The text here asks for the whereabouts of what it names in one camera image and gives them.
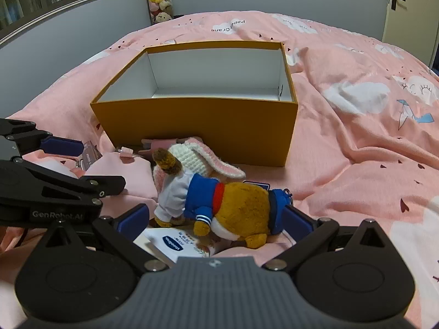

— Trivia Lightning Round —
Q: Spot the pink printed bedsheet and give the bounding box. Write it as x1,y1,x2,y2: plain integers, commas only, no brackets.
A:
0,10,439,329

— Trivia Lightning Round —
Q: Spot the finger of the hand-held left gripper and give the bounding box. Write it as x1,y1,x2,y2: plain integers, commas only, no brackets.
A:
0,159,126,209
0,118,85,160

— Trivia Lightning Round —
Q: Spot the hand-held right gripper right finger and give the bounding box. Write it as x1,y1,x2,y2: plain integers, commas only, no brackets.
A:
262,206,395,271

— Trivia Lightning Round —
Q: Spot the white wet wipes packet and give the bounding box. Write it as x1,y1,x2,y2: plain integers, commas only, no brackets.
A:
141,225,223,266

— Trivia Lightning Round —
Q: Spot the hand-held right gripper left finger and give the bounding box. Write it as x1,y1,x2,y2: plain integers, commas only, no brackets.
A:
32,204,170,272

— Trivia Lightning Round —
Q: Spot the silver metal clip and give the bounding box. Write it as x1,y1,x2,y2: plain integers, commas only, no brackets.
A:
75,140,102,171

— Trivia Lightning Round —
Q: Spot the cream door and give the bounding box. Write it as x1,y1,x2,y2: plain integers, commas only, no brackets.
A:
381,0,439,72

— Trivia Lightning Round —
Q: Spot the orange cardboard box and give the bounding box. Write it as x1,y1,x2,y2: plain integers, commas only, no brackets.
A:
90,41,299,168

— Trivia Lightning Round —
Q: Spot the crocheted white bunny toy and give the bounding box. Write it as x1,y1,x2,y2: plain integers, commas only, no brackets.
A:
153,137,247,192

